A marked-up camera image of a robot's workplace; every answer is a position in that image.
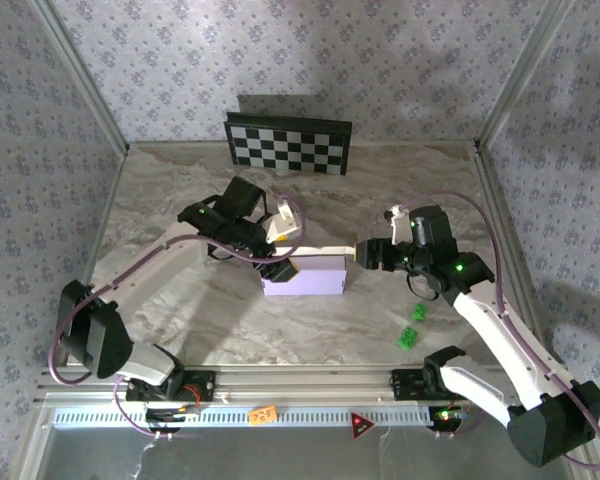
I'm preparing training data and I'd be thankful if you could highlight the white and lilac paper box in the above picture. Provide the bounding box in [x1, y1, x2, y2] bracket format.
[259, 243, 360, 297]

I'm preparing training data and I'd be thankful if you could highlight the black white checkerboard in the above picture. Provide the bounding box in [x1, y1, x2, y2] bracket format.
[223, 112, 354, 176]

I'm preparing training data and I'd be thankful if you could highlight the large green tag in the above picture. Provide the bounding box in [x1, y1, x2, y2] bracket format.
[396, 325, 420, 350]

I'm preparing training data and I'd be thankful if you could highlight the orange sticker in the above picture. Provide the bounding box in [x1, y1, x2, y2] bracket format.
[248, 405, 279, 426]

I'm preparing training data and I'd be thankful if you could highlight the red triangle sticker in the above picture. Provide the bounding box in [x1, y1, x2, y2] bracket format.
[349, 410, 376, 442]

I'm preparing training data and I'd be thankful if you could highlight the grey metal sheet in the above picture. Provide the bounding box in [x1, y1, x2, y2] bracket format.
[19, 404, 600, 480]

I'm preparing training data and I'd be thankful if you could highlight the left black controller board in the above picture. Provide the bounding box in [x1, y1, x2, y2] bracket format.
[144, 407, 202, 434]

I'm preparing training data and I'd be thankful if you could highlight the black controller board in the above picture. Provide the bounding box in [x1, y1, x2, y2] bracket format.
[427, 404, 469, 434]
[144, 407, 202, 434]

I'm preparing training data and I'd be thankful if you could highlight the right black controller board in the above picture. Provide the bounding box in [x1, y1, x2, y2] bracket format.
[427, 404, 469, 434]

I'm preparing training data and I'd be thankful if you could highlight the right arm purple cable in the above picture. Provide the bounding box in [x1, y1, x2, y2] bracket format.
[397, 189, 600, 471]

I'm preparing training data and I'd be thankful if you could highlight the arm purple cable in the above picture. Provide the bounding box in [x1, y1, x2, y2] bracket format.
[47, 192, 306, 441]
[397, 189, 600, 471]

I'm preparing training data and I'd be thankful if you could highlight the aluminium side rail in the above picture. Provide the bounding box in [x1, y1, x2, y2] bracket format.
[59, 144, 130, 369]
[472, 142, 564, 364]

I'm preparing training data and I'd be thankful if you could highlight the aluminium front rail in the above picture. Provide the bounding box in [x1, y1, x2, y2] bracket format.
[34, 364, 579, 406]

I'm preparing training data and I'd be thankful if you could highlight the slotted grey cable duct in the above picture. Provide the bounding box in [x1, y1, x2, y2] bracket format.
[52, 405, 461, 429]

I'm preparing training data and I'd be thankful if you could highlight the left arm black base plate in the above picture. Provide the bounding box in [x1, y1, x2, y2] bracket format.
[124, 369, 217, 404]

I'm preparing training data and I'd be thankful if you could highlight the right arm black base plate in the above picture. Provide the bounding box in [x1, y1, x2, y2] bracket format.
[390, 367, 476, 401]

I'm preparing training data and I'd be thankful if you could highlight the aluminium corner post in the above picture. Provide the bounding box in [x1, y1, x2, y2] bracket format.
[474, 0, 576, 151]
[27, 0, 130, 154]

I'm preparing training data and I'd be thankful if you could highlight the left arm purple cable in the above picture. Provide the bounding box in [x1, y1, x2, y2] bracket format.
[47, 192, 306, 441]

